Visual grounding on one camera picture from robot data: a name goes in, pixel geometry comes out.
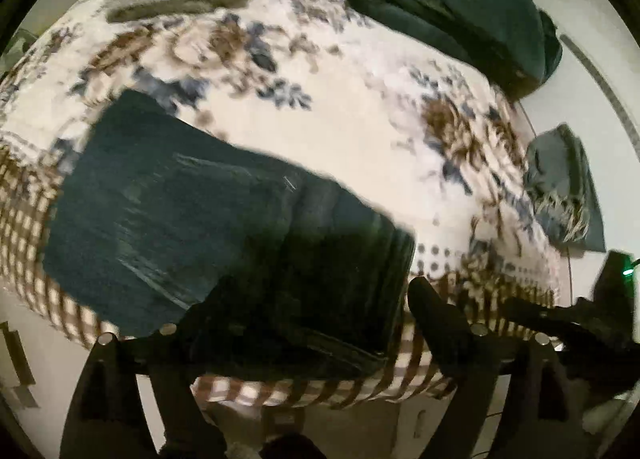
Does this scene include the dark blue denim pants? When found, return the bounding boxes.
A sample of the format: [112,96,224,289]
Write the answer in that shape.
[43,90,414,381]

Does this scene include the floral cream bed blanket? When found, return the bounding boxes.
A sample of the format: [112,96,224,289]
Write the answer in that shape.
[0,0,564,411]

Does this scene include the grey fringed cloth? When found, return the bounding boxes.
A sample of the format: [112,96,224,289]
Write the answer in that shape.
[524,123,606,253]

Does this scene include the dark green folded clothes pile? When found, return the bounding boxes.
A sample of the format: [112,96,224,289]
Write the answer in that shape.
[347,0,562,99]

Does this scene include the cardboard box on floor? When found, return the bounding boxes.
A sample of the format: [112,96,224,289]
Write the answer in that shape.
[0,321,39,410]

